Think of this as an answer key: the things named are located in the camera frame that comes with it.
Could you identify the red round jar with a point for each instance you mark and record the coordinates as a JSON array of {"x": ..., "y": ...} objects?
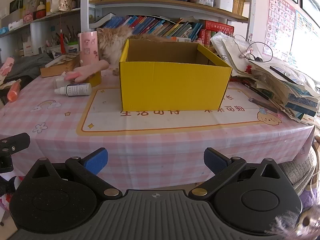
[{"x": 41, "y": 12}]

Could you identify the small white bottle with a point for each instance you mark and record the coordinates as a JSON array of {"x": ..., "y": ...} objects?
[{"x": 60, "y": 82}]

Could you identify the pink checked desktop cloth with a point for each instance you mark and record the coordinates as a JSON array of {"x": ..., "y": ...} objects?
[{"x": 75, "y": 140}]

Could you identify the pink plush toy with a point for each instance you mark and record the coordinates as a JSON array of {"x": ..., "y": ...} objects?
[{"x": 87, "y": 71}]

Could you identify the white dropper bottle dark label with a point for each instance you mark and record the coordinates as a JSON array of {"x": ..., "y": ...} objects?
[{"x": 77, "y": 89}]

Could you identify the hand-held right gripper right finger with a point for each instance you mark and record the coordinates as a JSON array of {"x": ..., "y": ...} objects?
[{"x": 215, "y": 161}]

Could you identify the pink printed pouch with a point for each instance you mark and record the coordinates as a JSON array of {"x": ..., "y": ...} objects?
[{"x": 7, "y": 66}]

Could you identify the alphabet wall poster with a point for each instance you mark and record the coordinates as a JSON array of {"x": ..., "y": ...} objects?
[{"x": 280, "y": 25}]

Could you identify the white tub green lid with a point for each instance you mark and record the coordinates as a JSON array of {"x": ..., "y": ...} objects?
[{"x": 73, "y": 48}]

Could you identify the blue tissue pack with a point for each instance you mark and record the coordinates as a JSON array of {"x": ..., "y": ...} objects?
[{"x": 3, "y": 30}]

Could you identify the long-haired ginger cat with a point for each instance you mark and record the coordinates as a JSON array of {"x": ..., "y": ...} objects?
[{"x": 110, "y": 42}]

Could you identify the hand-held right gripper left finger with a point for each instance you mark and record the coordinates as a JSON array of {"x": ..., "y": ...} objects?
[{"x": 96, "y": 160}]

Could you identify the pink sticker tumbler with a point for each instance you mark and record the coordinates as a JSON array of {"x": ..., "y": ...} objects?
[{"x": 88, "y": 47}]

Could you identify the white metal bookshelf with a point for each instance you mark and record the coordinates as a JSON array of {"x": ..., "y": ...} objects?
[{"x": 85, "y": 5}]

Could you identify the grey chair cushion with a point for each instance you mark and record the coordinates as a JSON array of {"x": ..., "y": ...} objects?
[{"x": 300, "y": 172}]

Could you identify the white side shelf unit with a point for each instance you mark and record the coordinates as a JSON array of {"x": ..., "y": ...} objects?
[{"x": 35, "y": 33}]

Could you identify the orange bottle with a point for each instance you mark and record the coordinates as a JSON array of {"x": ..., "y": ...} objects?
[{"x": 13, "y": 92}]

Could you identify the pile of papers and booklets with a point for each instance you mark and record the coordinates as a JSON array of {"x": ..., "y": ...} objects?
[{"x": 295, "y": 97}]

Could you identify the white storage box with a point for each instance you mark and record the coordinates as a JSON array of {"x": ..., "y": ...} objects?
[{"x": 223, "y": 2}]

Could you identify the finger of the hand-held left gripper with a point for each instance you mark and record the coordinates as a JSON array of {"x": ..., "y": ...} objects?
[{"x": 17, "y": 141}]

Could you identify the wooden chess box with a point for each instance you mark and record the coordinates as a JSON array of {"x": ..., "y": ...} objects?
[{"x": 57, "y": 66}]

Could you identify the holder of brushes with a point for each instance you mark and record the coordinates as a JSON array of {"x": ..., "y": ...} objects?
[{"x": 53, "y": 43}]

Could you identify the small pink box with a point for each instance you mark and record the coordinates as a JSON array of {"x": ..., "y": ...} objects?
[{"x": 28, "y": 18}]

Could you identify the potted green plant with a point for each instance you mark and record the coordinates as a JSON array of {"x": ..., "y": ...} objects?
[{"x": 16, "y": 5}]

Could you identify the white box red label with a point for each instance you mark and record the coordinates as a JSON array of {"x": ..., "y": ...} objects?
[{"x": 28, "y": 46}]

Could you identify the row of colourful books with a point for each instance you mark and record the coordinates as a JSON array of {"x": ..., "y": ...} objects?
[{"x": 160, "y": 27}]

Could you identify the yellow cardboard box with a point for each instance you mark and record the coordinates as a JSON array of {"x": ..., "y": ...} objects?
[{"x": 172, "y": 87}]

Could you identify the thick red dictionary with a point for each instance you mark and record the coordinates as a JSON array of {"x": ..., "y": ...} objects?
[{"x": 217, "y": 26}]

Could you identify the red figurine ornament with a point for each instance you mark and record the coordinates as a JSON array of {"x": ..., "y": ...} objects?
[{"x": 62, "y": 42}]

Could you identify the white flat device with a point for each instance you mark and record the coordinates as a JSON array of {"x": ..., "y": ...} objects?
[{"x": 15, "y": 25}]

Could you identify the grey cloth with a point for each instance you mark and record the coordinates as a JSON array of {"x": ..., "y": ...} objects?
[{"x": 30, "y": 63}]

